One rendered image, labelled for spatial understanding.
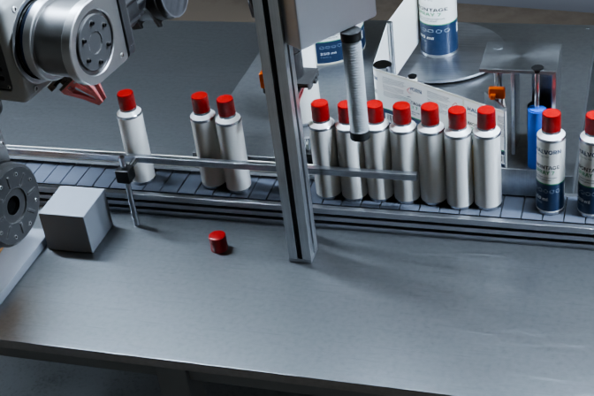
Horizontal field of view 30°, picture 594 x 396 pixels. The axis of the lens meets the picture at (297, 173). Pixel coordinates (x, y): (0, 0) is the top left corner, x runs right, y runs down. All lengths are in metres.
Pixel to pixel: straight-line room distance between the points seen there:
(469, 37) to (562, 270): 0.85
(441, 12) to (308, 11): 0.80
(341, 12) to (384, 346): 0.56
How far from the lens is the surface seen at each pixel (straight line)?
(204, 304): 2.04
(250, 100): 2.56
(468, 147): 2.05
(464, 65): 2.59
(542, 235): 2.09
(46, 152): 2.35
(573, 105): 2.45
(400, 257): 2.09
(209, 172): 2.23
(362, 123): 1.96
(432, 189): 2.11
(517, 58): 2.07
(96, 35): 1.58
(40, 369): 2.96
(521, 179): 2.13
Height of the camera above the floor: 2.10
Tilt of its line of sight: 32 degrees down
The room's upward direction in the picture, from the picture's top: 7 degrees counter-clockwise
